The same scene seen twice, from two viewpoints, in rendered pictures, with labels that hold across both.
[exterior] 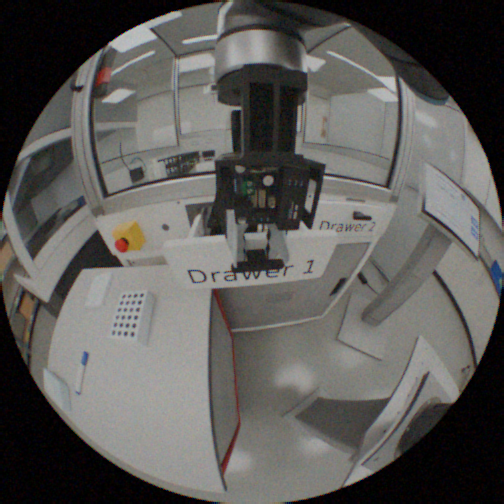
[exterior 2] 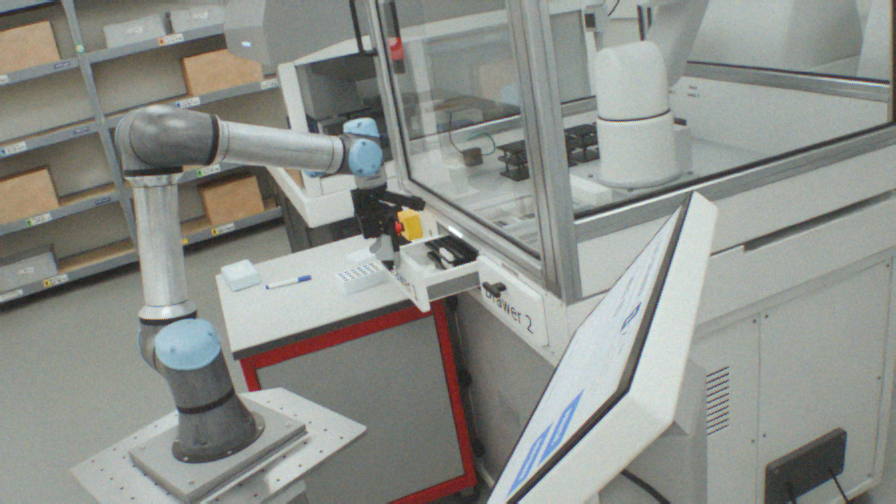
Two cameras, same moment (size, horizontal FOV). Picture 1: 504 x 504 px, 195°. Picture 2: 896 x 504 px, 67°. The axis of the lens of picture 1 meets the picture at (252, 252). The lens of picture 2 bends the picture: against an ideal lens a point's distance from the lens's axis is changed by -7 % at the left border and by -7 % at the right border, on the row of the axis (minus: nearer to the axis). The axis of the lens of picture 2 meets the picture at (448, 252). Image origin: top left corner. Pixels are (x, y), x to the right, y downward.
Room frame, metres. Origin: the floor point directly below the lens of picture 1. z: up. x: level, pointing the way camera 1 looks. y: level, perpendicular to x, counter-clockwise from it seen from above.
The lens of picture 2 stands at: (-0.03, -1.67, 1.53)
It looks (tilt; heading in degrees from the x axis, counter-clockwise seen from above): 20 degrees down; 79
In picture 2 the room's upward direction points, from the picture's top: 10 degrees counter-clockwise
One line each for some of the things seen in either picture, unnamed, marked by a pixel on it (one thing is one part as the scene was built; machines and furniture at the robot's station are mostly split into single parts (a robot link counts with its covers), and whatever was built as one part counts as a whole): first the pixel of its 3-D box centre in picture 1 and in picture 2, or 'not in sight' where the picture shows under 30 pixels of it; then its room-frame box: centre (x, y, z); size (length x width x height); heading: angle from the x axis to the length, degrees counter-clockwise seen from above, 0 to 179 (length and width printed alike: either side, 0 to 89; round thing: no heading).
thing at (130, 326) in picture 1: (131, 317); (360, 277); (0.09, 0.27, 0.78); 0.12 x 0.08 x 0.04; 12
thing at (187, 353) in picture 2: not in sight; (192, 360); (-0.30, -0.37, 0.95); 0.13 x 0.12 x 0.14; 115
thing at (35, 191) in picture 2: not in sight; (25, 193); (-1.87, 3.55, 0.72); 0.41 x 0.32 x 0.28; 13
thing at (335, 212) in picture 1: (351, 220); (509, 298); (0.35, -0.30, 0.87); 0.29 x 0.02 x 0.11; 96
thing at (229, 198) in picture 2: (26, 306); (230, 197); (-0.53, 3.85, 0.28); 0.41 x 0.32 x 0.28; 13
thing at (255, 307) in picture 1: (249, 246); (640, 366); (0.80, 0.01, 0.40); 1.03 x 0.95 x 0.80; 96
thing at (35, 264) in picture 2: not in sight; (27, 266); (-2.02, 3.50, 0.22); 0.40 x 0.30 x 0.17; 13
